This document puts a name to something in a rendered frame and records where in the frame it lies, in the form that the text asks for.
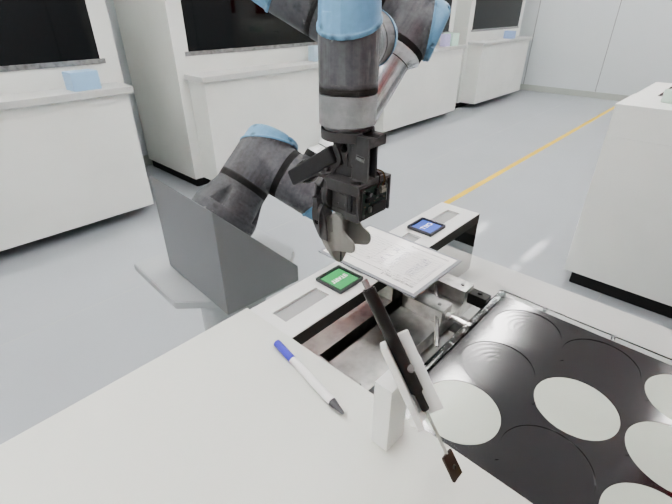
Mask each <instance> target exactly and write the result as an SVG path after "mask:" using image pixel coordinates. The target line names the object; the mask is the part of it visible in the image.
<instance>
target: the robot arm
mask: <svg viewBox="0 0 672 504"><path fill-rule="evenodd" d="M252 1H253V2H254V3H256V4H257V5H259V6H260V7H262V8H263V9H264V10H265V12H267V13H268V12H269V13H271V14H273V15H274V16H276V17H277V18H279V19H281V20H282V21H284V22H285V23H287V24H289V25H290V26H292V27H293V28H295V29H297V30H298V31H300V32H301V33H303V34H305V35H306V36H308V37H310V38H311V39H313V40H314V41H316V42H317V43H318V76H319V123H320V124H321V125H322V126H321V139H320V141H319V143H318V144H317V145H315V146H311V147H308V148H307V149H306V151H305V153H304V154H302V153H300V152H298V144H297V142H296V141H295V140H294V139H293V138H291V137H289V136H288V135H287V134H286V133H284V132H282V131H280V130H278V129H276V128H274V127H271V126H269V125H265V124H253V125H251V126H250V127H249V128H248V130H247V131H246V133H245V134H244V135H243V136H242V137H241V138H240V141H239V143H238V144H237V146H236V147H235V149H234V150H233V152H232V154H231V155H230V157H229V158H228V160H227V161H226V163H225V164H224V166H223V167H222V169H221V170H220V172H219V173H218V175H217V176H216V177H215V178H214V179H212V180H211V181H210V182H209V183H207V184H206V185H205V186H203V187H202V188H201V189H200V190H198V191H197V192H196V193H195V195H194V196H193V198H192V199H191V200H193V201H194V202H196V203H198V204H199V205H201V206H203V207H204V208H206V209H208V210H209V211H211V212H213V213H214V214H216V215H217V216H219V217H221V218H222V219H224V220H225V221H227V222H229V223H230V224H232V225H233V226H235V227H237V228H238V229H240V230H241V231H243V232H245V233H246V234H248V235H249V236H252V234H253V233H254V231H255V229H256V226H257V222H258V218H259V214H260V211H261V207H262V204H263V203H264V201H265V199H266V198H267V196H268V195H269V194H270V195H272V196H273V197H275V198H276V199H278V200H280V201H281V202H283V203H284V204H286V205H288V206H289V207H291V208H293V209H294V210H296V211H297V212H299V213H301V214H302V216H306V217H307V218H309V219H311V220H313V223H314V226H315V228H316V231H317V233H318V235H319V237H320V238H321V240H322V242H323V244H324V246H325V248H326V249H327V251H328V252H329V254H330V255H331V256H332V258H333V259H335V260H336V261H337V262H340V261H342V260H343V258H344V256H345V254H346V252H347V253H353V252H354V251H355V244H361V245H367V244H369V243H370V241H371V235H370V233H369V232H368V231H367V230H366V229H365V228H364V227H363V225H362V224H361V221H363V220H365V219H367V218H369V217H371V216H373V215H375V214H377V213H379V212H381V211H383V210H385V209H386V208H387V209H388V208H389V201H390V186H391V174H390V173H386V172H384V171H382V170H380V169H377V156H378V146H381V145H384V144H386V133H383V132H378V131H375V127H374V125H375V124H376V121H377V120H378V118H379V116H380V115H381V113H382V111H383V110H384V108H385V106H386V105H387V103H388V101H389V100H390V98H391V96H392V95H393V93H394V91H395V90H396V88H397V86H398V85H399V83H400V81H401V80H402V78H403V77H404V75H405V73H406V72H407V70H409V69H413V68H416V67H418V65H419V64H420V62H421V60H422V61H423V62H428V61H429V60H430V58H431V56H432V54H433V51H434V49H435V47H436V45H437V43H438V41H439V38H440V36H441V34H442V32H443V30H444V27H445V25H446V23H447V21H448V18H449V16H450V13H451V8H450V5H449V4H448V3H447V2H446V1H444V0H252ZM386 194H387V197H386ZM333 211H335V212H336V213H333V214H332V212H333Z"/></svg>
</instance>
